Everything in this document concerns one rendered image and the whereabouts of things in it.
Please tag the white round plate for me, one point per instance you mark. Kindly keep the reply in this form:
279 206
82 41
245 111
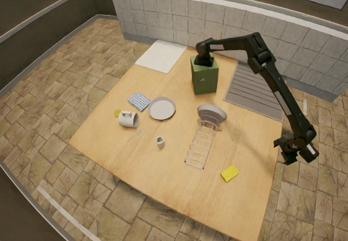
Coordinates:
161 108

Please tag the white tiled wall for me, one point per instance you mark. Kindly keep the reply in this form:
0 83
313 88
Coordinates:
313 57

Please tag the white rectangular mat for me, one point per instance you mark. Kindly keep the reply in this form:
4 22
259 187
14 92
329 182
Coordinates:
161 56

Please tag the grey ribbed sink drainboard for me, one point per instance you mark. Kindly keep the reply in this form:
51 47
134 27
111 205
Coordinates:
250 91

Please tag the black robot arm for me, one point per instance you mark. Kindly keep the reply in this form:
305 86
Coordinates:
258 54

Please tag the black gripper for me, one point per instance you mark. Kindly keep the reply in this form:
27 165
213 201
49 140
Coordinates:
286 150

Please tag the yellow sponge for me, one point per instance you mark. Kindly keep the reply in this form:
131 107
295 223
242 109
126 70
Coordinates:
229 173

